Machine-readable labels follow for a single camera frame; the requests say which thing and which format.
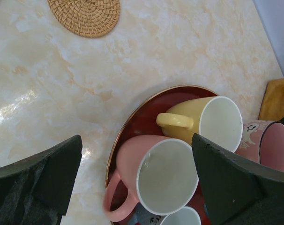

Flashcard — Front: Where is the tall pink ghost mug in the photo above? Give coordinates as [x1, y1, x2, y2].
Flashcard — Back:
[235, 120, 284, 172]

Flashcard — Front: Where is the red round tray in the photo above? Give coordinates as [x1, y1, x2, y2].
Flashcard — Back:
[105, 85, 218, 225]

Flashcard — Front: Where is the grey blue mug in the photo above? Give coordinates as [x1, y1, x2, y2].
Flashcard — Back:
[127, 202, 202, 225]

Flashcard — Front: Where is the yellow tote bag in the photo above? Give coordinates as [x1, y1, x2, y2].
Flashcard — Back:
[259, 78, 284, 120]

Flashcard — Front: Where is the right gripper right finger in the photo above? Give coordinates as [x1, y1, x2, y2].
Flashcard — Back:
[192, 134, 284, 225]

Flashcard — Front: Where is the pink mug white inside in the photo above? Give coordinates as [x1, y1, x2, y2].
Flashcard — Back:
[103, 135, 199, 222]

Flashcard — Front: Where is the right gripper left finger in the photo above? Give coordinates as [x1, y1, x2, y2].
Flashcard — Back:
[0, 135, 82, 225]

